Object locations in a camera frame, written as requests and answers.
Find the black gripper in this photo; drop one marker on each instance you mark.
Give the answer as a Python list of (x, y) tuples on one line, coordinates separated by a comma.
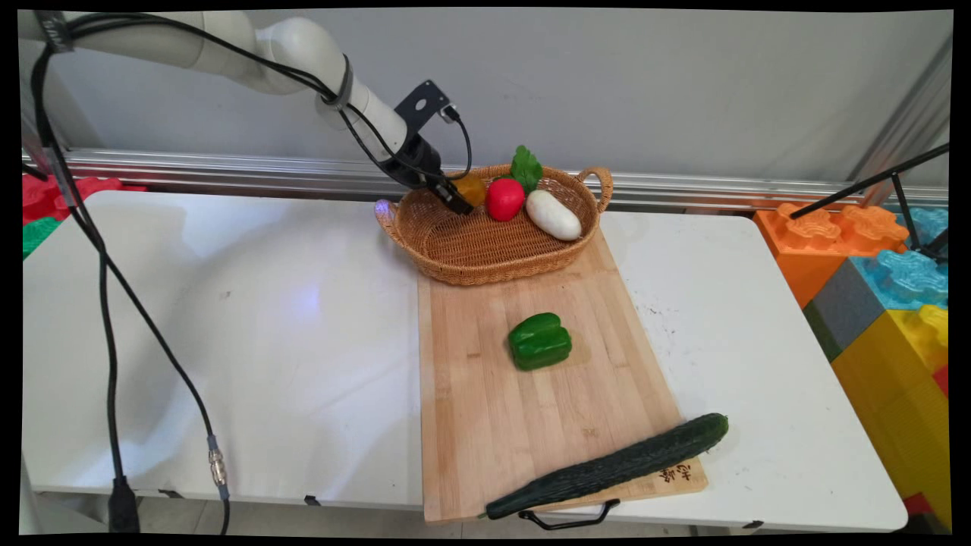
[(413, 163)]

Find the orange-brown toy potato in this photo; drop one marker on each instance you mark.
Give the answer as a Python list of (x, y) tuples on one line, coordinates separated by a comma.
[(473, 189)]

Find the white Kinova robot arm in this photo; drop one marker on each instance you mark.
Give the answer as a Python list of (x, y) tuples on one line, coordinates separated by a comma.
[(227, 45)]

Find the red toy radish with leaf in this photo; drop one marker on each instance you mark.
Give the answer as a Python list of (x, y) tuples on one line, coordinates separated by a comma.
[(507, 196)]

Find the white toy eggplant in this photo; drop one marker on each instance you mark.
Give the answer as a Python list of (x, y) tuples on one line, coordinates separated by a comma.
[(554, 215)]

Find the green toy bell pepper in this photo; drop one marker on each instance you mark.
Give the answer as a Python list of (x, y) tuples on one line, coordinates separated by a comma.
[(540, 341)]

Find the dark green toy cucumber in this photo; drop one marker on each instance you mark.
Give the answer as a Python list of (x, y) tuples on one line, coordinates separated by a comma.
[(607, 466)]

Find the orange foam building block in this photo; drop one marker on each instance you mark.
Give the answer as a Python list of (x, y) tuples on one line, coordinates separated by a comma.
[(815, 243)]

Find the grey foam building block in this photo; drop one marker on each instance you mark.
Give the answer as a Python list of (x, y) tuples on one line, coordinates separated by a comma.
[(846, 307)]

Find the red foam floor block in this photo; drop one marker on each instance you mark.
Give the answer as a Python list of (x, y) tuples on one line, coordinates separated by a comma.
[(45, 197)]

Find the green foam floor block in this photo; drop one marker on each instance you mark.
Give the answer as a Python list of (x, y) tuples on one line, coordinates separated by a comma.
[(38, 233)]

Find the black tripod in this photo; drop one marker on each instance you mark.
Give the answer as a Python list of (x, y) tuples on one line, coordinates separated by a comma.
[(880, 182)]

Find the diagonal aluminium profile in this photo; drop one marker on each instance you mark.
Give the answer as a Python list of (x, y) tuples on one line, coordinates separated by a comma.
[(910, 121)]

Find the blue foam building block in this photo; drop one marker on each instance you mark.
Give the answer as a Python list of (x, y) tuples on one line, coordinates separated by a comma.
[(910, 277)]

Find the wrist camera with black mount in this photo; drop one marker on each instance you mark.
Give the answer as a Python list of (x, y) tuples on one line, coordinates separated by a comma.
[(422, 102)]

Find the aluminium rail along wall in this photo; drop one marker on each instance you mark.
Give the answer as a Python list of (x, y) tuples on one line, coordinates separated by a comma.
[(683, 186)]

